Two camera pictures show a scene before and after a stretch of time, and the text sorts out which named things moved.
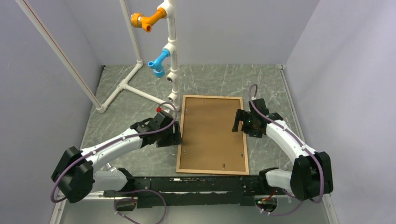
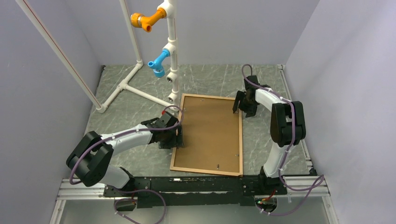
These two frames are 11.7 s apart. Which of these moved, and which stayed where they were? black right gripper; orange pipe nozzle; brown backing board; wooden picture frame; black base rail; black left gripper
Moved: wooden picture frame; black right gripper
Stayed: black left gripper; black base rail; brown backing board; orange pipe nozzle
